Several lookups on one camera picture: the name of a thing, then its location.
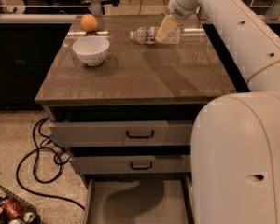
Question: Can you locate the black floor cable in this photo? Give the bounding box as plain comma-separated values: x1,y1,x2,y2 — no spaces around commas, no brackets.
15,118,86,211

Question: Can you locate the red soda can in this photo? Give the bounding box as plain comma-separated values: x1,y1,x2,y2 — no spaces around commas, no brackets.
2,198,24,220

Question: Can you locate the white ceramic bowl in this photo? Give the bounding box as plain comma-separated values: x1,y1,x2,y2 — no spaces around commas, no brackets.
72,35,110,66

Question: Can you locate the silver can top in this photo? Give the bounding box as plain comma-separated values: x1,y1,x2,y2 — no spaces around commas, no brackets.
22,212,35,224

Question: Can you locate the grey middle drawer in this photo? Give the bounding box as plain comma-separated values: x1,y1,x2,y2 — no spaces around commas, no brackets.
70,146,190,175

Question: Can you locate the grey drawer cabinet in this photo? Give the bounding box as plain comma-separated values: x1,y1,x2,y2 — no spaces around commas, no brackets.
35,14,238,224

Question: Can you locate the grey drawer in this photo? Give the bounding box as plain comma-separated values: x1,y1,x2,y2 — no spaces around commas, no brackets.
70,146,190,175
82,176,195,224
49,105,206,147

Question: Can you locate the clear plastic water bottle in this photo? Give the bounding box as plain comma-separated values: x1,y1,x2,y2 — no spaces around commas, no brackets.
130,26,180,45

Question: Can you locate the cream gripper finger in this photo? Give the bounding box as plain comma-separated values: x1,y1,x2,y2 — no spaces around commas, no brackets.
156,14,178,42

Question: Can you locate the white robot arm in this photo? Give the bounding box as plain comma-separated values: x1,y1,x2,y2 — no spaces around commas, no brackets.
159,0,280,224

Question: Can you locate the grey top drawer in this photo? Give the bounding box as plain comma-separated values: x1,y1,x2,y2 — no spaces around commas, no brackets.
49,105,206,147

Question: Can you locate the orange fruit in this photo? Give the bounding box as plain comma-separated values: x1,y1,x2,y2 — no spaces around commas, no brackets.
80,14,97,32

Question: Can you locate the black wire basket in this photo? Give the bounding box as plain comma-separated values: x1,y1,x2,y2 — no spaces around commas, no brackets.
0,185,41,224

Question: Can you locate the grey bottom drawer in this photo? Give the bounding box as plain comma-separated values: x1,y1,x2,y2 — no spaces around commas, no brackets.
82,176,195,224

